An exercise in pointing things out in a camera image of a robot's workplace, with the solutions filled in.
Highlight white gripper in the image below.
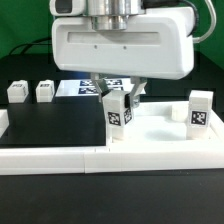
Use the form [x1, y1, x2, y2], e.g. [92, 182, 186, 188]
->
[52, 7, 194, 108]

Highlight white square table top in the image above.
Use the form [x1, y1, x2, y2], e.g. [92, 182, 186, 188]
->
[108, 101, 224, 144]

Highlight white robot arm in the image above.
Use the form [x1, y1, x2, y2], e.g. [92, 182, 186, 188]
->
[49, 0, 217, 107]

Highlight white sheet with tags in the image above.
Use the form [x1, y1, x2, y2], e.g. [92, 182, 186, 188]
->
[55, 77, 147, 98]

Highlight white U-shaped fence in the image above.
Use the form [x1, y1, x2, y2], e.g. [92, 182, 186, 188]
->
[0, 109, 224, 176]

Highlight black cables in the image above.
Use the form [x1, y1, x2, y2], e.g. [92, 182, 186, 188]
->
[8, 36, 54, 56]

